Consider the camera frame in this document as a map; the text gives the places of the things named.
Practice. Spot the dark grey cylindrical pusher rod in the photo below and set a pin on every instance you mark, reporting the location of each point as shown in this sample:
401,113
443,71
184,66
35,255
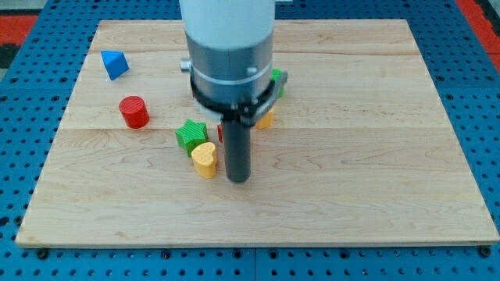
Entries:
236,142

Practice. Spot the black clamp mount ring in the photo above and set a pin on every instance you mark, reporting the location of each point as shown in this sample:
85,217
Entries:
247,113

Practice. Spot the yellow block behind arm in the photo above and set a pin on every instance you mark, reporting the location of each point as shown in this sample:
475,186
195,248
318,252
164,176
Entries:
266,121

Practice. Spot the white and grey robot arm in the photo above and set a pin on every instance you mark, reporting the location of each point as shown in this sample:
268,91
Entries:
230,62

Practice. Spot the green star block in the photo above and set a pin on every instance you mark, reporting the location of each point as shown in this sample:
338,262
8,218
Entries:
191,135

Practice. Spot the red block behind rod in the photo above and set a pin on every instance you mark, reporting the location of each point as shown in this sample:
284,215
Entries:
220,133

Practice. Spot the yellow heart block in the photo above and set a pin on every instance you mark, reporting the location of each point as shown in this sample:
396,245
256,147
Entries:
205,160

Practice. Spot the red cylinder block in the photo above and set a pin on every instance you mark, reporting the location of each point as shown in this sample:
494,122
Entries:
134,112

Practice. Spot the light wooden board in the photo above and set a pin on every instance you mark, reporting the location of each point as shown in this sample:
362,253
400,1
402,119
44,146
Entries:
361,152

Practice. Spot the blue triangular block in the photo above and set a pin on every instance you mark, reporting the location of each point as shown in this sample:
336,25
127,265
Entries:
115,63

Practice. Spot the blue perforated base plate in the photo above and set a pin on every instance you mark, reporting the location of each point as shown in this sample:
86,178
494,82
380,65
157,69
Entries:
38,84

